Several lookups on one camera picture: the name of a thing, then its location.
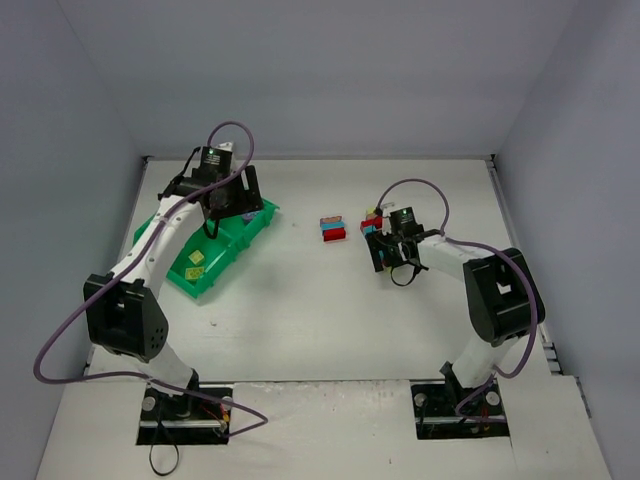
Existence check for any lime rectangular lego brick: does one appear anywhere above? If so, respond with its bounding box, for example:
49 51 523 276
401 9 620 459
188 250 205 266

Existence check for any lime square lego brick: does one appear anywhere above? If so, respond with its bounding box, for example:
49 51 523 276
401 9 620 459
184 267 204 282

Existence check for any teal red lime lego stack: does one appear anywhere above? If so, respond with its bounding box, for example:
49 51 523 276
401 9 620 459
374 249 390 272

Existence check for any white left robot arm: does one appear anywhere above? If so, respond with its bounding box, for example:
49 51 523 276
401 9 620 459
83 142 264 395

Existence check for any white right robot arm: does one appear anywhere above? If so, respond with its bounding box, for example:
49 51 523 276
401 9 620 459
360 207 545 390

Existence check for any lime purple red teal stack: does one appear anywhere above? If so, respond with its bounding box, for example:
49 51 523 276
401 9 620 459
360 207 391 237

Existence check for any purple teal red lego stack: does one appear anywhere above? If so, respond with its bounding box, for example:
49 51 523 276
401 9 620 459
319 215 347 243

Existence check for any green divided plastic bin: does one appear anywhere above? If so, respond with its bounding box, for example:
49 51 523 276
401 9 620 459
133 194 280 306

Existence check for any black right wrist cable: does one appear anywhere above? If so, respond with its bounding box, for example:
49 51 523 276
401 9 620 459
388 239 429 288

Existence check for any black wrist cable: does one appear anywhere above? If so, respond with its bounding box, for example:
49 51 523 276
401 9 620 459
388 239 429 288
202 212 224 242

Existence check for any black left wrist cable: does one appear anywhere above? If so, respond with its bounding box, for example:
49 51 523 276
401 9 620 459
202 212 224 242

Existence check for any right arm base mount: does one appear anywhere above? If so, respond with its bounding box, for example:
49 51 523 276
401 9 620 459
410 381 510 441

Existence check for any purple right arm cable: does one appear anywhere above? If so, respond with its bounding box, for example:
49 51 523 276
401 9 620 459
375 178 539 426

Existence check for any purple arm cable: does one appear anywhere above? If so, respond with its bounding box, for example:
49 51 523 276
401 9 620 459
375 178 539 426
32 119 269 441

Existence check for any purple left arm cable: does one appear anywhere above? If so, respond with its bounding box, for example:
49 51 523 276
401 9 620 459
32 119 269 441

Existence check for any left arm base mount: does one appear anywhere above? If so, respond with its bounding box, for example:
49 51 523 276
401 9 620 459
136 387 232 446

